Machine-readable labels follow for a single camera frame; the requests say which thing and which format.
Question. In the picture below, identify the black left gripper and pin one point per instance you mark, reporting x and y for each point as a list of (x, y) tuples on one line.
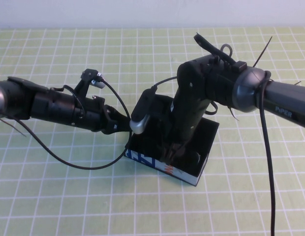
[(93, 114)]

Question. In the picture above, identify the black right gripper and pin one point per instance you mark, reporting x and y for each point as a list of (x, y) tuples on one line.
[(167, 132)]

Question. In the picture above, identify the black lidded printed glasses case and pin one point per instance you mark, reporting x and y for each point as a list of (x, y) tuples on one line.
[(187, 175)]

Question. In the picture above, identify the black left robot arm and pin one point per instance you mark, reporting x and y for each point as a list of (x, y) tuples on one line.
[(44, 105)]

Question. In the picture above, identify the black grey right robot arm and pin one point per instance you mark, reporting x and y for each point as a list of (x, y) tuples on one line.
[(285, 98)]

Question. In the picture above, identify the green white-grid tablecloth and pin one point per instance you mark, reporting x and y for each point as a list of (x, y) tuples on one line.
[(69, 201)]

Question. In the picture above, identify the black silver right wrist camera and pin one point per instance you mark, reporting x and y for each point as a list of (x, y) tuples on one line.
[(141, 113)]

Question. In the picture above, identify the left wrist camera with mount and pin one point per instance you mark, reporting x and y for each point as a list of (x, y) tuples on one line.
[(89, 77)]

